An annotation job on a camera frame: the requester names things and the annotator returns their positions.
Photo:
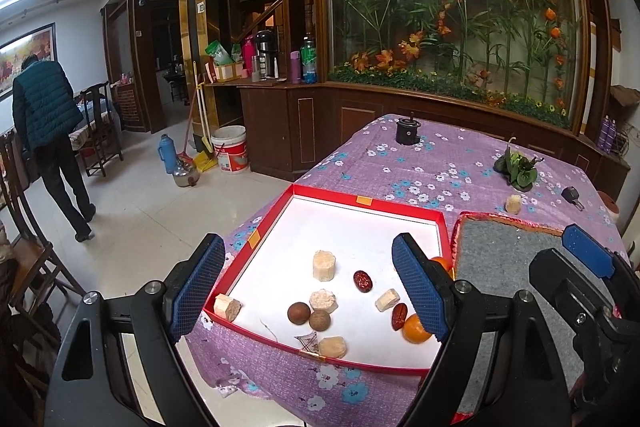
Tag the green bag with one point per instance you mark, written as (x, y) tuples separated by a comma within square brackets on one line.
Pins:
[(220, 52)]

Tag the yellow dustpan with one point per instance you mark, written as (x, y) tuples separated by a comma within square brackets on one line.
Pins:
[(204, 157)]

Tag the brown longan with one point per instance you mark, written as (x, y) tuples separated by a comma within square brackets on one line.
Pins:
[(320, 321), (299, 312)]

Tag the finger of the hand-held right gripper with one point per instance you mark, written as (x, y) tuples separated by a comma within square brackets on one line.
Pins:
[(587, 249), (565, 282)]

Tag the black car key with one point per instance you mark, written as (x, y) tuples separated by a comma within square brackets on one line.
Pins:
[(571, 196)]

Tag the clear plastic wrapper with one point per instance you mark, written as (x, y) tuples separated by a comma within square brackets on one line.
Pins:
[(307, 341)]

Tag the steel kettle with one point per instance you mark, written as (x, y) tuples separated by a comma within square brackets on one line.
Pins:
[(186, 174)]

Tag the green plastic bottle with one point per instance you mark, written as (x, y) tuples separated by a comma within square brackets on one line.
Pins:
[(309, 57)]

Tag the white plastic bucket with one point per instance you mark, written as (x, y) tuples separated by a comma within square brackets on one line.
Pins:
[(230, 152)]

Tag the pink bottle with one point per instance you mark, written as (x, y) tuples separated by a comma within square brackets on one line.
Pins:
[(248, 52)]

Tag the purple floral tablecloth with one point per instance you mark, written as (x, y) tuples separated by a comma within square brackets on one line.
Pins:
[(440, 157)]

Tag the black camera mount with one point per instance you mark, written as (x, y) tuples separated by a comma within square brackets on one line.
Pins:
[(407, 132)]

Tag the framed wall painting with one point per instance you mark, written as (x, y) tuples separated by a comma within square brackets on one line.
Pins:
[(25, 52)]

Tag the red box with white inside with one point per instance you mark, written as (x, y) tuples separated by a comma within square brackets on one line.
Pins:
[(310, 227)]

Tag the red date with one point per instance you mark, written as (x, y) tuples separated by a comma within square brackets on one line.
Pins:
[(399, 316), (363, 281)]

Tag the green leafy vegetable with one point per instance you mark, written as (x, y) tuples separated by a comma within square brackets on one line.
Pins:
[(520, 169)]

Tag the orange tangerine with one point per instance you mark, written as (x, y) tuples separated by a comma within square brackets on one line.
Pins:
[(416, 328), (442, 264)]

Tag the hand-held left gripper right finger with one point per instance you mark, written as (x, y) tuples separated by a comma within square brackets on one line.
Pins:
[(420, 282)]

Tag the purple bottle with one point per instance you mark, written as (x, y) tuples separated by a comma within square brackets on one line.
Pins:
[(605, 134), (614, 137)]

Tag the glass artificial flower display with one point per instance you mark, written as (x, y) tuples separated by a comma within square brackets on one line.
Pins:
[(450, 32)]

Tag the black thermos pot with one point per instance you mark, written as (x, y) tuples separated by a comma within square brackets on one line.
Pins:
[(265, 52)]

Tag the pink thermos flask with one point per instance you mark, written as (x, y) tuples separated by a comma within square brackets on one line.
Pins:
[(296, 67)]

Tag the grey felt mat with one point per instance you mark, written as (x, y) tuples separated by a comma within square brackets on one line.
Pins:
[(500, 252)]

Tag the dark wooden chair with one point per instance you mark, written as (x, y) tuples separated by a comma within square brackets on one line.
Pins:
[(100, 132), (30, 252)]

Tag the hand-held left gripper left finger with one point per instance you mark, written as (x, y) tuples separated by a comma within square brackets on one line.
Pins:
[(200, 282)]

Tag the small beige sugarcane piece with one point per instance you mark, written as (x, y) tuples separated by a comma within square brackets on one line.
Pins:
[(387, 299)]

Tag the blue thermos jug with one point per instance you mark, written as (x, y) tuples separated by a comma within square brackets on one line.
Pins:
[(166, 154)]

